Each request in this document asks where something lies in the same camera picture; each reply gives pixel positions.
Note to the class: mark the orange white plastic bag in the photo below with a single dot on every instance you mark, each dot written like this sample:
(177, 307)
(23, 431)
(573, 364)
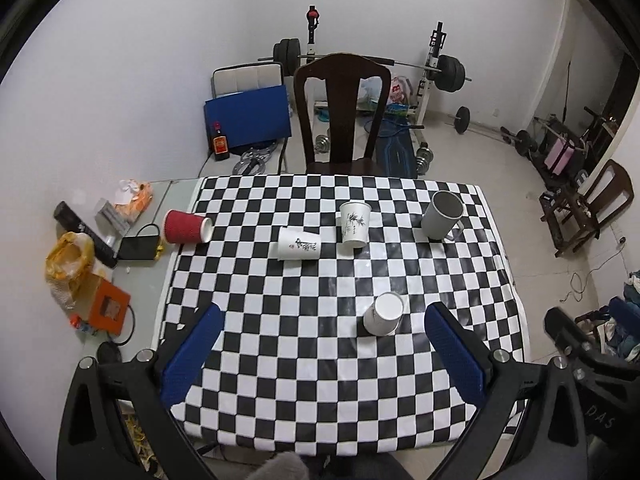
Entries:
(132, 197)

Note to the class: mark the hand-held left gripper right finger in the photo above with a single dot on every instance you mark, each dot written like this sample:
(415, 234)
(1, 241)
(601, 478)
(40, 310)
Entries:
(455, 355)

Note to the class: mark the barbell with black plates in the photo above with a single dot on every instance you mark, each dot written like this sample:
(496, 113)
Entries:
(447, 72)

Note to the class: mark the black white checkered tablecloth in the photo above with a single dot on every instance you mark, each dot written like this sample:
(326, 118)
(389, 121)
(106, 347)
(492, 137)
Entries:
(300, 305)

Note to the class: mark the white paper cup black print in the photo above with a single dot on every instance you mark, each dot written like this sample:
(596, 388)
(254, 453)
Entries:
(298, 246)

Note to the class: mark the plain white paper cup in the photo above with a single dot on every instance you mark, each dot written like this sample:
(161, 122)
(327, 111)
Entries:
(382, 316)

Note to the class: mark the dark glass bottle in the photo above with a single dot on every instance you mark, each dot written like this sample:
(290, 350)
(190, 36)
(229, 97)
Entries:
(219, 145)

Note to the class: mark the pink plastic bag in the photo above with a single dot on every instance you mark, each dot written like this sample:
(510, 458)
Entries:
(400, 91)

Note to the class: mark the dark wooden chair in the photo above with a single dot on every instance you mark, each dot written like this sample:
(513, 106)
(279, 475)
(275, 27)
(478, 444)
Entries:
(343, 105)

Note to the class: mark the brown wooden chair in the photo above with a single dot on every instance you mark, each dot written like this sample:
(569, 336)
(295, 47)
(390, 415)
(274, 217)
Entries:
(587, 205)

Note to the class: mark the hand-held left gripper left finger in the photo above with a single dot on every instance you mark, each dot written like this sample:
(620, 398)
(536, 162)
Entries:
(192, 355)

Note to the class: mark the white cup bamboo print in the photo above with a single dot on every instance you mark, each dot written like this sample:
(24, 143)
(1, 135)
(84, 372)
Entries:
(354, 225)

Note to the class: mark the long black box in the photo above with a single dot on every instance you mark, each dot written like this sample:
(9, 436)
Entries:
(82, 232)

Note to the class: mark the small barbell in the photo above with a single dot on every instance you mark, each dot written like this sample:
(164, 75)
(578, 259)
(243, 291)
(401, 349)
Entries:
(465, 120)

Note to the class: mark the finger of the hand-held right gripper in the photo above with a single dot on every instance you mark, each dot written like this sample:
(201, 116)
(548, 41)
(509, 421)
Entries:
(564, 330)
(626, 311)

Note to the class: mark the silver box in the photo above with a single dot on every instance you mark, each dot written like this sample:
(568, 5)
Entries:
(111, 216)

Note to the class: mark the grey white mug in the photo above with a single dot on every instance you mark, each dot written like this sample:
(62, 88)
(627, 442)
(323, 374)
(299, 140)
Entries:
(440, 217)

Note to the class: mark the chrome dumbbell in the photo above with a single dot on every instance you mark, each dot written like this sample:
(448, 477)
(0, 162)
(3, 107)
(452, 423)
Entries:
(324, 143)
(425, 157)

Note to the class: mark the red ribbed paper cup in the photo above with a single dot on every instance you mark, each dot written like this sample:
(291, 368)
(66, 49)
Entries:
(186, 227)

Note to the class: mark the white weight rack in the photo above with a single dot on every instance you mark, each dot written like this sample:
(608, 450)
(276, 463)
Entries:
(432, 67)

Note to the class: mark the orange box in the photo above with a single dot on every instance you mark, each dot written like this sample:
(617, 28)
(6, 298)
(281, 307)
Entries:
(107, 306)

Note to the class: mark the yellow plastic bag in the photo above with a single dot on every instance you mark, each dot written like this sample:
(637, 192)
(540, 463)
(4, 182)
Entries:
(67, 262)

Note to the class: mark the exercise machine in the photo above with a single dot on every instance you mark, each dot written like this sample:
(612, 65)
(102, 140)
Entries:
(562, 147)

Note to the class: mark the blue board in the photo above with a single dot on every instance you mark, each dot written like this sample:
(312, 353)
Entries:
(247, 117)

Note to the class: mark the blue black weight bench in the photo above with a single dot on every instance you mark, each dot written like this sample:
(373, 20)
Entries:
(395, 152)

